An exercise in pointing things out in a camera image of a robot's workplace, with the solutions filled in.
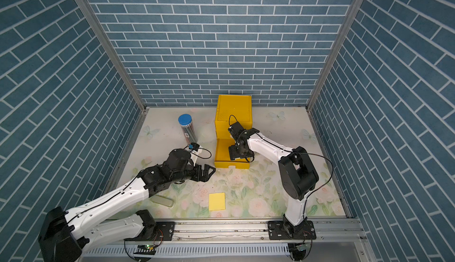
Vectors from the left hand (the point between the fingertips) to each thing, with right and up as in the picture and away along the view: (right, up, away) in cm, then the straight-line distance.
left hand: (212, 170), depth 76 cm
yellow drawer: (+3, +2, +18) cm, 18 cm away
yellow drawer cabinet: (+12, +29, +15) cm, 35 cm away
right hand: (+12, +4, +15) cm, 19 cm away
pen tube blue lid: (-15, +22, +13) cm, 29 cm away
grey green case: (-23, -14, +2) cm, 27 cm away
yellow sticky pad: (+1, -17, +6) cm, 18 cm away
